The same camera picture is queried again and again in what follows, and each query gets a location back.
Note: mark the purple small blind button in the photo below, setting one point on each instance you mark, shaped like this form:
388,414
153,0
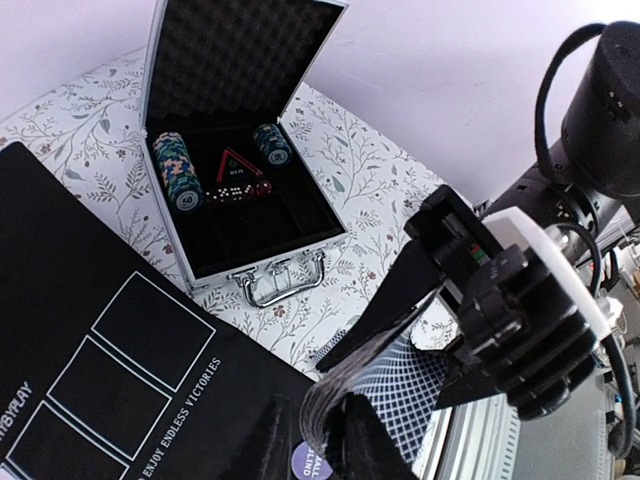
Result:
306,464

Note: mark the left teal chip stack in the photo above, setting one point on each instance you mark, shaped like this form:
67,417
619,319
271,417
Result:
182,186

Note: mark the aluminium poker chip case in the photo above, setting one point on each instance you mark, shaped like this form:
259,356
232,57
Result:
239,202

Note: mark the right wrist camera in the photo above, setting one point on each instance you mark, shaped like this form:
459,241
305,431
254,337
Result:
514,227

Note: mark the right blue chip stack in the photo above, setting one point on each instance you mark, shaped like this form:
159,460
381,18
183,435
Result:
272,145

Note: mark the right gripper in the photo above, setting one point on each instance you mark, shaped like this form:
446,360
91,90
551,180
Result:
520,333

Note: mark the red dice row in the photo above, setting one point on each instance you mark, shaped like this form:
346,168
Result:
232,193

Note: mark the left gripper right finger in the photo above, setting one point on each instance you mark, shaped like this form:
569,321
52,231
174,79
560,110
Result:
358,445

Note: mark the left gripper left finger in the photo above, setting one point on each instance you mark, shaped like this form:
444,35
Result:
265,453

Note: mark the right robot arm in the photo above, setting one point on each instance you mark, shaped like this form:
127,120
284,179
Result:
586,136

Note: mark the black poker playing mat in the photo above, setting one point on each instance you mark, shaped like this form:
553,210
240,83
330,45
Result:
108,370

